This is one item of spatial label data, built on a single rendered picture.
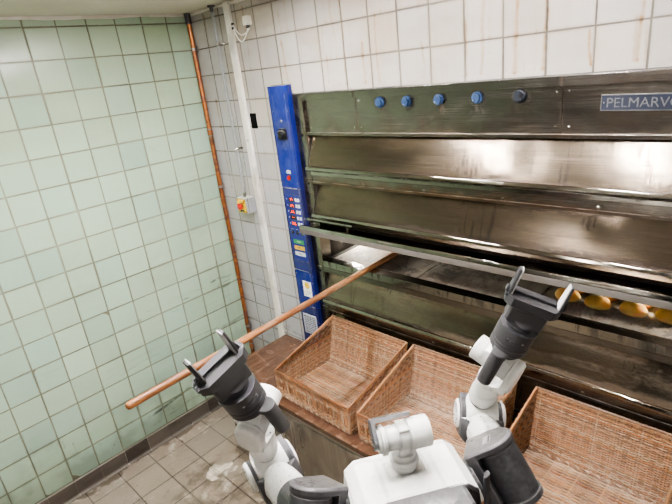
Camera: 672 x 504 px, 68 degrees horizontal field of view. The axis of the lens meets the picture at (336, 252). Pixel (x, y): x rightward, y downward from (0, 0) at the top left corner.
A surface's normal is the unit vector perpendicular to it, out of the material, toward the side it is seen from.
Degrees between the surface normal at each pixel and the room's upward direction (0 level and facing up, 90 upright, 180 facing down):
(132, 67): 90
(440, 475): 0
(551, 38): 90
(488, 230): 70
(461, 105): 90
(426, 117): 90
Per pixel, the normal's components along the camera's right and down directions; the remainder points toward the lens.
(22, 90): 0.72, 0.16
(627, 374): -0.68, -0.01
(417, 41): -0.68, 0.33
